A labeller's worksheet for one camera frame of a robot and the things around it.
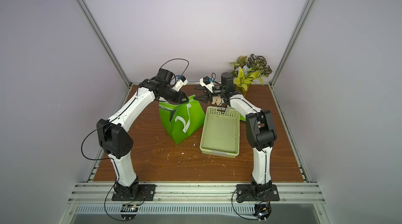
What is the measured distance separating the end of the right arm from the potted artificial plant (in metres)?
0.13

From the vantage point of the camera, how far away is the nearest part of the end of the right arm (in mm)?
740

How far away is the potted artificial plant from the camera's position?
3.00 ft
